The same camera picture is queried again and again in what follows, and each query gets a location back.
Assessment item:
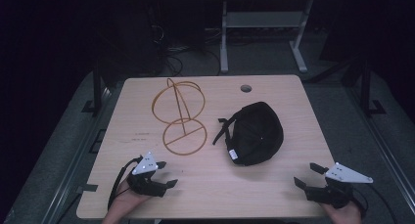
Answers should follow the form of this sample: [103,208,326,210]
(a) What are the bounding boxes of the black baseball cap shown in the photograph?
[211,101,285,167]

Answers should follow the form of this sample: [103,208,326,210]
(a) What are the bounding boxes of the black floor cables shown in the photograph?
[152,22,223,77]

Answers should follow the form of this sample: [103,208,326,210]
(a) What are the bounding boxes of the person's right hand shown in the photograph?
[320,200,364,224]

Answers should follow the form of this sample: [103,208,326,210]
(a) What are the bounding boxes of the grey tape strip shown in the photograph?
[76,183,99,195]

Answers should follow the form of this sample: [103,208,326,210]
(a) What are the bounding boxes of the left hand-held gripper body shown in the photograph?
[126,151,168,199]

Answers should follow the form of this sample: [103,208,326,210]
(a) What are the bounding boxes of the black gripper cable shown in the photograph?
[351,184,399,224]
[107,156,145,212]

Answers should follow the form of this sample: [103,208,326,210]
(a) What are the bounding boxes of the black metal stand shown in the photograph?
[357,56,388,118]
[80,61,114,116]

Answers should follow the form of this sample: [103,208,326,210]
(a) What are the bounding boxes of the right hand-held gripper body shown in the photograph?
[303,161,374,209]

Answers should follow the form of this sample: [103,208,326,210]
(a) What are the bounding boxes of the person's left hand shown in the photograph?
[101,179,153,224]

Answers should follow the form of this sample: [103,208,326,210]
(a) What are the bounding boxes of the grey metal desk frame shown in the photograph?
[219,0,315,74]

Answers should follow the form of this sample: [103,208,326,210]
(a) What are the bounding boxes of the golden wire hat stand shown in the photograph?
[151,77,208,157]

